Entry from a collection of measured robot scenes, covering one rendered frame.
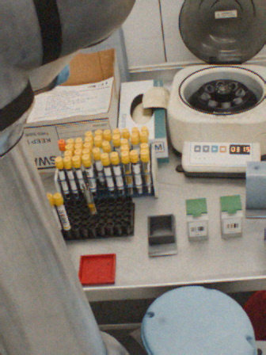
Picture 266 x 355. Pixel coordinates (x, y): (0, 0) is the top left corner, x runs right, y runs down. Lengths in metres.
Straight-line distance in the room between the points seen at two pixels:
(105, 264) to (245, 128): 0.40
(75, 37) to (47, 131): 0.82
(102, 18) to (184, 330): 0.33
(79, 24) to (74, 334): 0.25
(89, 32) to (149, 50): 1.08
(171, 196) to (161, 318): 0.59
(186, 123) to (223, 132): 0.08
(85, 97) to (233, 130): 0.40
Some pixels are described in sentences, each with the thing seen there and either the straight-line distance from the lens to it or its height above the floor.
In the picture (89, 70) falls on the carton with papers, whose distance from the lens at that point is 1.40.
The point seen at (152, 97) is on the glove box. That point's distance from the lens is 1.25.
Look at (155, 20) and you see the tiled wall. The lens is 1.40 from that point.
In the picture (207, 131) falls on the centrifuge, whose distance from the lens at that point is 1.14.
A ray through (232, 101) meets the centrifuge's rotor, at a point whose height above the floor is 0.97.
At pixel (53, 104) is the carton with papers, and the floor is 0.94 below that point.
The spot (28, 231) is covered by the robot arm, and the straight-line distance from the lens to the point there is 0.39.
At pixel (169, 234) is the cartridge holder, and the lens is 1.04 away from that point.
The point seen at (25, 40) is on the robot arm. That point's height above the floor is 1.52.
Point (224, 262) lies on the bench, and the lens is 1.00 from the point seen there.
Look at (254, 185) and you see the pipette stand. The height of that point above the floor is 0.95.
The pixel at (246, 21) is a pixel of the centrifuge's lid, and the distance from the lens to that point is 1.36.
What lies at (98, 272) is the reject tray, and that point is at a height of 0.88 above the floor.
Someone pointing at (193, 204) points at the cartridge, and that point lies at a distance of 1.01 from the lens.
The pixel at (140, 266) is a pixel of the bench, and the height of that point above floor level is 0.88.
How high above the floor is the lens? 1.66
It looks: 41 degrees down
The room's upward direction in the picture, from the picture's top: 10 degrees counter-clockwise
